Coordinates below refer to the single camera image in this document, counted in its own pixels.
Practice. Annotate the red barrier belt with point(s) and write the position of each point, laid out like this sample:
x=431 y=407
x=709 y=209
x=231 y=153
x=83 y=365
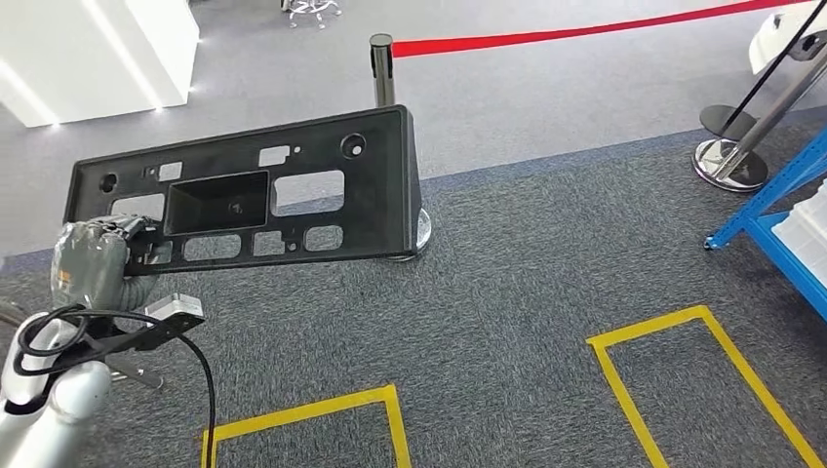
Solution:
x=549 y=33

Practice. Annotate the blue metal shelf rack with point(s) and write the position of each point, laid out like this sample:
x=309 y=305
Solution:
x=759 y=200

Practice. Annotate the black pole stand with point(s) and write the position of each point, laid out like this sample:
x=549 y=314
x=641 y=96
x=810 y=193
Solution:
x=727 y=121

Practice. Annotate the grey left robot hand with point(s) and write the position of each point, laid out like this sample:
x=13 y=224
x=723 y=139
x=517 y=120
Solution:
x=87 y=265

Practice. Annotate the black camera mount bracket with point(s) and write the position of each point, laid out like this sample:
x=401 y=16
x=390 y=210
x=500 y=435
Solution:
x=148 y=332

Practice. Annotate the black plastic plate frame part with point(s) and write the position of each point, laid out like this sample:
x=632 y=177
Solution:
x=381 y=206

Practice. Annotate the white counter block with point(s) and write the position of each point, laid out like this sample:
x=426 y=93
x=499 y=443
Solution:
x=84 y=51

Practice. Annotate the white plastic bin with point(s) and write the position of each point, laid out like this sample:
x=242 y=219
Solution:
x=807 y=239

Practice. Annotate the office chair base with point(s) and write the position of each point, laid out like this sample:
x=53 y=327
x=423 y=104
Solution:
x=313 y=8

